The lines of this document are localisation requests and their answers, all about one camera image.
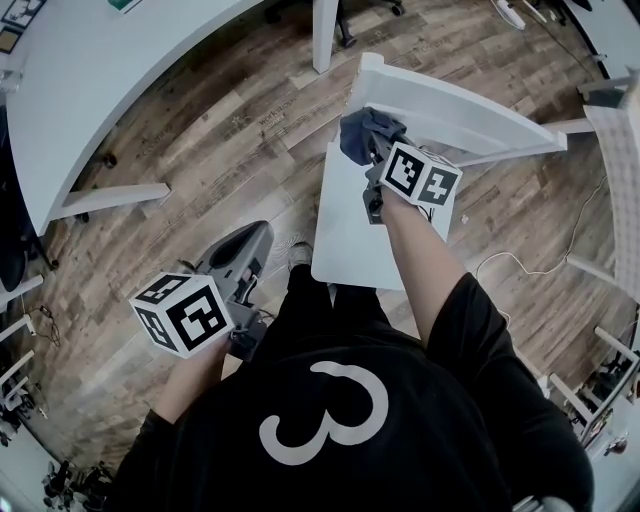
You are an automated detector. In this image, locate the person's leg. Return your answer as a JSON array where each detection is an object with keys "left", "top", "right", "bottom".
[
  {"left": 329, "top": 284, "right": 396, "bottom": 346},
  {"left": 279, "top": 263, "right": 336, "bottom": 351}
]

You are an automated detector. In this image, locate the person's left forearm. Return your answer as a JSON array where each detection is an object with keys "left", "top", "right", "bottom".
[{"left": 154, "top": 339, "right": 236, "bottom": 426}]

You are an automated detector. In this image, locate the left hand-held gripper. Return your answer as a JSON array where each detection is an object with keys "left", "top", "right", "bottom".
[{"left": 128, "top": 221, "right": 275, "bottom": 363}]

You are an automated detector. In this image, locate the white wooden chair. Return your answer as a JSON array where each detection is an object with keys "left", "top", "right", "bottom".
[{"left": 310, "top": 51, "right": 569, "bottom": 292}]

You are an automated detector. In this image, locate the large white table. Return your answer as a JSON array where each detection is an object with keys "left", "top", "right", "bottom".
[{"left": 9, "top": 0, "right": 341, "bottom": 236}]

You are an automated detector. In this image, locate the person's black shirt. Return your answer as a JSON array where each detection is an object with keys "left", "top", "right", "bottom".
[{"left": 107, "top": 272, "right": 596, "bottom": 512}]

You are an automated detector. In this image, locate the person's right leg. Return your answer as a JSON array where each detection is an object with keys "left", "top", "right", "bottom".
[{"left": 329, "top": 284, "right": 396, "bottom": 346}]

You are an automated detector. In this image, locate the deer picture frame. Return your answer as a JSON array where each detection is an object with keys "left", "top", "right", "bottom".
[{"left": 0, "top": 0, "right": 47, "bottom": 26}]

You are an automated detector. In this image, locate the person's left leg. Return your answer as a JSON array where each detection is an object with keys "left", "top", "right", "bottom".
[{"left": 279, "top": 263, "right": 336, "bottom": 351}]

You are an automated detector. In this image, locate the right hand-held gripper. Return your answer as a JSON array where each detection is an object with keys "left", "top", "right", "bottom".
[{"left": 363, "top": 127, "right": 463, "bottom": 225}]

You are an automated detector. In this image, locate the white metal rack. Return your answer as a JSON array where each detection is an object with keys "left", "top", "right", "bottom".
[{"left": 0, "top": 319, "right": 44, "bottom": 416}]

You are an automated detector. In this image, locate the white floor cable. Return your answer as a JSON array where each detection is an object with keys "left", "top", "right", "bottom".
[{"left": 474, "top": 174, "right": 609, "bottom": 279}]

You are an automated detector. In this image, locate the dark blue cloth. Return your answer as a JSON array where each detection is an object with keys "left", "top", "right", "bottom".
[{"left": 338, "top": 106, "right": 409, "bottom": 167}]

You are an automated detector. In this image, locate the person's right forearm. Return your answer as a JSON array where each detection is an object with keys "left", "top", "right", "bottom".
[{"left": 379, "top": 192, "right": 471, "bottom": 351}]

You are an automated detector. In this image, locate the checkered cloth table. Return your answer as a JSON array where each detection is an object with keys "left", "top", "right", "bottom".
[{"left": 542, "top": 69, "right": 640, "bottom": 292}]

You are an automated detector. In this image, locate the white power strip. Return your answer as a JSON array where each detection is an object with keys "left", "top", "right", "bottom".
[{"left": 497, "top": 0, "right": 526, "bottom": 30}]

